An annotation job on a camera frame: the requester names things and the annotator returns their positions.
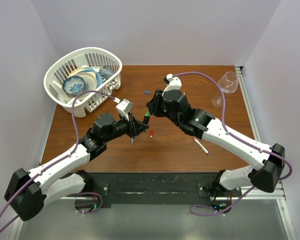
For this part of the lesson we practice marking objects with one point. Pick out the aluminium frame rail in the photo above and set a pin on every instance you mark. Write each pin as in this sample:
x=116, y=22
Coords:
x=247, y=103

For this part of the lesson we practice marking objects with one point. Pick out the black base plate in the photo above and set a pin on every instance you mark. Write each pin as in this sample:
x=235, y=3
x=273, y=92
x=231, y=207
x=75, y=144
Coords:
x=156, y=188

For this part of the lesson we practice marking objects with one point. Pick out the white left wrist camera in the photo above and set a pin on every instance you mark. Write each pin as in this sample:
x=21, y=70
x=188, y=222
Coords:
x=123, y=108

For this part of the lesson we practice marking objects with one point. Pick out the white dish rack basket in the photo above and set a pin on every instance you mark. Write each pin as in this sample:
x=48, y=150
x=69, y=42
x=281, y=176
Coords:
x=92, y=57

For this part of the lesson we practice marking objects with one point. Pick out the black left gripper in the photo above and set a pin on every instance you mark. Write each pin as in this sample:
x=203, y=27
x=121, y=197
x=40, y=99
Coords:
x=135, y=127

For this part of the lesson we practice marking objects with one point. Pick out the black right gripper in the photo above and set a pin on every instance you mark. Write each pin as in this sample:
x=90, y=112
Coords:
x=153, y=105

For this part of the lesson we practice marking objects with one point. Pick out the clear wine glass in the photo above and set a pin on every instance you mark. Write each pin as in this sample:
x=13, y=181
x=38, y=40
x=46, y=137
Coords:
x=228, y=84

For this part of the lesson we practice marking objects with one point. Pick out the grey blue mug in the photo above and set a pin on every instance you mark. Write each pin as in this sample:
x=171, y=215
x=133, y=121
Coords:
x=105, y=72

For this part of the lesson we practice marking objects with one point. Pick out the light blue plate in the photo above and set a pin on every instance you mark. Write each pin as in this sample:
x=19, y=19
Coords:
x=97, y=78

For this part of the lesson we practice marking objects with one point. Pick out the green highlighter cap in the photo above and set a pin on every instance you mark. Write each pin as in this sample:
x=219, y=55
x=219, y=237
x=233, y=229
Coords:
x=146, y=118

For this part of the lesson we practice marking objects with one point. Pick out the purple marker pen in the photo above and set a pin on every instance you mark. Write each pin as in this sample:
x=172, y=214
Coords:
x=201, y=146

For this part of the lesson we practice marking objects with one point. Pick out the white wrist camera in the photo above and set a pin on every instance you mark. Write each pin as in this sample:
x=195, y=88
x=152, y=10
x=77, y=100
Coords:
x=172, y=83
x=123, y=108

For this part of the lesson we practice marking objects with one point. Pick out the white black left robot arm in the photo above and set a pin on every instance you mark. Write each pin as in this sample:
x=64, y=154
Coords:
x=28, y=192

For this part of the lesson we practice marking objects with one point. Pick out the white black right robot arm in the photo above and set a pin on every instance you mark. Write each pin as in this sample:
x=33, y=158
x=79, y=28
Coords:
x=265, y=164

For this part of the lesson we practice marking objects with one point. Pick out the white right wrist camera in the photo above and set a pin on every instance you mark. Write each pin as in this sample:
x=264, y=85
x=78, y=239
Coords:
x=172, y=83

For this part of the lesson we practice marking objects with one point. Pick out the blue patterned bowl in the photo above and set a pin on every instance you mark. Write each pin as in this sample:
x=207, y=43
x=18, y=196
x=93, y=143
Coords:
x=73, y=85

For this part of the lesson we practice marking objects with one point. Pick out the beige blue plate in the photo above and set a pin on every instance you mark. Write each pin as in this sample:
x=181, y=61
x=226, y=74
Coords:
x=81, y=72

